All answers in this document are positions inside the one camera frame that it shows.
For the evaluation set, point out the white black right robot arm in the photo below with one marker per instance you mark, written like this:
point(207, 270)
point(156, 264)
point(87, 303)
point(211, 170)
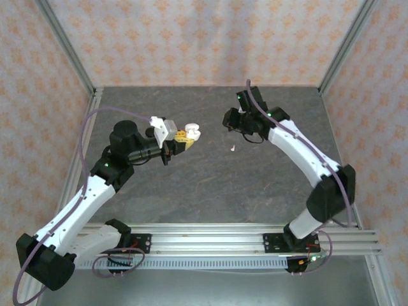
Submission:
point(299, 150)

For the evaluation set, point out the aluminium table side rail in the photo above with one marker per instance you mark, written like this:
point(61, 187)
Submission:
point(380, 280)
point(95, 105)

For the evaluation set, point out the aluminium frame post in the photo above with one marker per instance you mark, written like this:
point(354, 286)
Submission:
point(345, 48)
point(67, 48)

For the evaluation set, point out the grey metal panel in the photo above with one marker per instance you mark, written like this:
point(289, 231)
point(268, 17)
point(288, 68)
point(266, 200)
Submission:
point(207, 290)

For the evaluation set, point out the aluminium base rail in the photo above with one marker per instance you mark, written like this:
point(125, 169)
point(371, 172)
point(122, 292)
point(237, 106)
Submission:
point(207, 239)

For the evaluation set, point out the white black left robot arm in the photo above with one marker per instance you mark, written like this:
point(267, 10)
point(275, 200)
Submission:
point(79, 207)

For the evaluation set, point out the white earbud charging case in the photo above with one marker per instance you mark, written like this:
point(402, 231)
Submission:
point(195, 135)

